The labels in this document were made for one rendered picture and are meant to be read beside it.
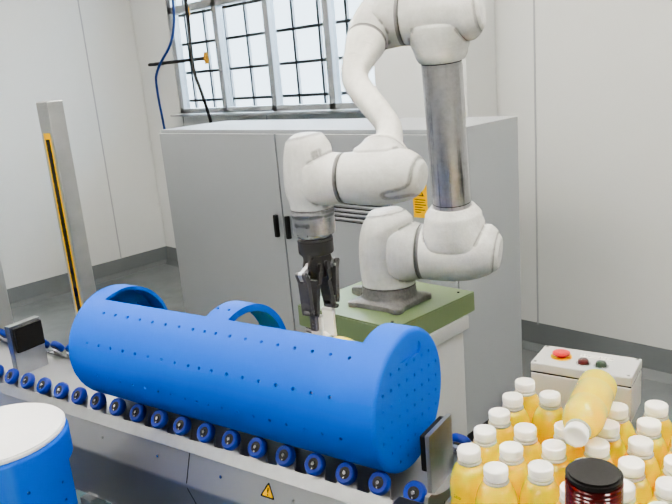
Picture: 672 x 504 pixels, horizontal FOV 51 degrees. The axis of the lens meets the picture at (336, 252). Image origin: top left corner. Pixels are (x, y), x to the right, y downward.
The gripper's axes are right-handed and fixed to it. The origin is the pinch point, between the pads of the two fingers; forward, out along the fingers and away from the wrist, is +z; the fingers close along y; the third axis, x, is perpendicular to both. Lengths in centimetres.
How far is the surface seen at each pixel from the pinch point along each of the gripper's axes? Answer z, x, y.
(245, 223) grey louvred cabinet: 25, -173, -172
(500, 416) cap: 10.1, 41.3, 4.8
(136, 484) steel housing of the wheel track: 42, -50, 17
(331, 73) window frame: -51, -197, -306
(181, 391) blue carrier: 11.2, -25.1, 19.9
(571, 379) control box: 12, 47, -18
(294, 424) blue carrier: 12.3, 5.3, 19.8
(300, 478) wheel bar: 26.4, 2.9, 16.9
